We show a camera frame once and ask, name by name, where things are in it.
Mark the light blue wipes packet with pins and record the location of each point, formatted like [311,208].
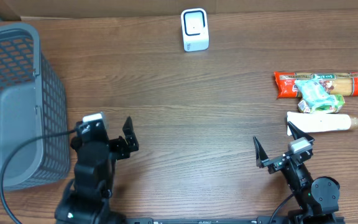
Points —
[311,89]

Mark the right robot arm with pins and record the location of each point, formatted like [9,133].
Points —
[317,198]

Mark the green snack packet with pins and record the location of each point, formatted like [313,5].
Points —
[331,104]

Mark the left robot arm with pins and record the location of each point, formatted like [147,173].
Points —
[86,197]

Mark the orange spaghetti packet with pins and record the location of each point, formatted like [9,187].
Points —
[334,83]

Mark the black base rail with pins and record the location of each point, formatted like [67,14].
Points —
[258,220]

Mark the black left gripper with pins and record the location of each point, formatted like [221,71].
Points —
[120,144]

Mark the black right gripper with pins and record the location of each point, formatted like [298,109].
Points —
[276,162]

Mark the grey plastic mesh basket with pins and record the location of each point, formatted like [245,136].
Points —
[33,112]

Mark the white cream tube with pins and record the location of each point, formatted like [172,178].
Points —
[318,123]

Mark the white barcode scanner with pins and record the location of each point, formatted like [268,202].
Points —
[195,32]

